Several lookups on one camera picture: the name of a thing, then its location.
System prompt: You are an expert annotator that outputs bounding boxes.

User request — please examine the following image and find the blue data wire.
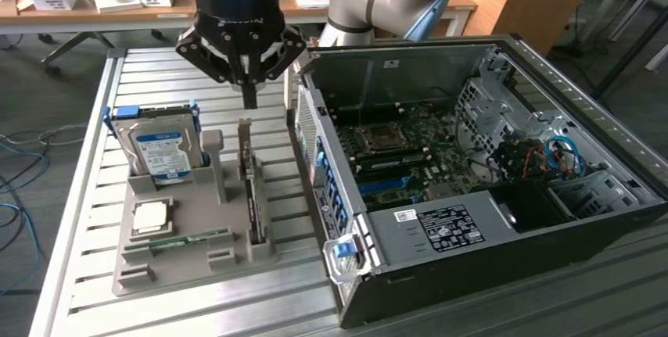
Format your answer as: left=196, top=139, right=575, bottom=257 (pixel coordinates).
left=542, top=135, right=587, bottom=181

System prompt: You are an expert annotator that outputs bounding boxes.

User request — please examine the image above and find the hard disk in blue caddy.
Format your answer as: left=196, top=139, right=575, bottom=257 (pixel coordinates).
left=107, top=100, right=208, bottom=186

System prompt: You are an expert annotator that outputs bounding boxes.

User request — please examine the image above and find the blue case release latch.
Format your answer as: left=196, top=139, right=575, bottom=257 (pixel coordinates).
left=332, top=236, right=357, bottom=271

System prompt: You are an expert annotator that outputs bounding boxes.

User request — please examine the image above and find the silver CPU chip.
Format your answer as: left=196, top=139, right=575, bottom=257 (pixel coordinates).
left=133, top=202, right=172, bottom=235

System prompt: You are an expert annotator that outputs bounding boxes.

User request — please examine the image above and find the metal CPU socket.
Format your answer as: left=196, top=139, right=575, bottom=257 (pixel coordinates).
left=360, top=124, right=408, bottom=153

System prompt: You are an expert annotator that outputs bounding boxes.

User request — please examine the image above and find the graphics card with metal bracket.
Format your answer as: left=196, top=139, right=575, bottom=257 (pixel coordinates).
left=237, top=117, right=269, bottom=245

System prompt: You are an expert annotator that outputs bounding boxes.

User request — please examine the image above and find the blue floor cable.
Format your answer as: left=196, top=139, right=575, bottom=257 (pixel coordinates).
left=0, top=145, right=50, bottom=296

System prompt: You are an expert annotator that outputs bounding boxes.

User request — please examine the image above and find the green motherboard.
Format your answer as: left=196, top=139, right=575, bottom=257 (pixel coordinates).
left=333, top=106, right=492, bottom=213

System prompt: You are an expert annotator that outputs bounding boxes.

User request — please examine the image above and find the grey power supply unit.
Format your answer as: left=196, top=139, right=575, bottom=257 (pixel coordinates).
left=365, top=191, right=522, bottom=275

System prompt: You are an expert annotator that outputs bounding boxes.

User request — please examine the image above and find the grey metal disk bay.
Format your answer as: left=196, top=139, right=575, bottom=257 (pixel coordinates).
left=452, top=77, right=528, bottom=181
left=547, top=170, right=647, bottom=223

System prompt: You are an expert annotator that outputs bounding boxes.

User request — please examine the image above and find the wooden cabinet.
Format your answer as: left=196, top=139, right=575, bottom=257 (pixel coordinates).
left=448, top=0, right=607, bottom=56

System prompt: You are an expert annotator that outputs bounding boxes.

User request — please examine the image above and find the grey chipset heat sink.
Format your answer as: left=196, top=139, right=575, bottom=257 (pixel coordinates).
left=428, top=184, right=462, bottom=202

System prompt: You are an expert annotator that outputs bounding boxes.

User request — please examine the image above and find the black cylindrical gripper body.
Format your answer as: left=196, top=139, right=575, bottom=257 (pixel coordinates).
left=186, top=0, right=289, bottom=60

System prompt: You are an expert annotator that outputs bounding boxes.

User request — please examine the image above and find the grey parts rack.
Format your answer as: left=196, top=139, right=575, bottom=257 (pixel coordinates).
left=113, top=117, right=281, bottom=298

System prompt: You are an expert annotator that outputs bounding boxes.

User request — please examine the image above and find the blue expansion slot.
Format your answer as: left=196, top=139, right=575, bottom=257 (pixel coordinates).
left=359, top=176, right=413, bottom=195

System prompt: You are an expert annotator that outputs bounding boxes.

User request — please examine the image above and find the black fan duct box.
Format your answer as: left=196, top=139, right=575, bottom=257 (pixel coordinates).
left=490, top=180, right=579, bottom=235

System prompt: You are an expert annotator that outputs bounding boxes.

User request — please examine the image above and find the black power wire bundle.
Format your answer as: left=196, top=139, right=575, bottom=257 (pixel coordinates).
left=490, top=139, right=532, bottom=181

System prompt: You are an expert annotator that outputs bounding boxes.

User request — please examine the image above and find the green RAM stick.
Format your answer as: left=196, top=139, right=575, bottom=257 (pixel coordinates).
left=149, top=233, right=232, bottom=249
left=360, top=154, right=425, bottom=170

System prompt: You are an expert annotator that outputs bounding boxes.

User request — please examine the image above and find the black open PC case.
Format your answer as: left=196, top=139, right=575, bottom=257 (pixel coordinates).
left=284, top=34, right=668, bottom=330

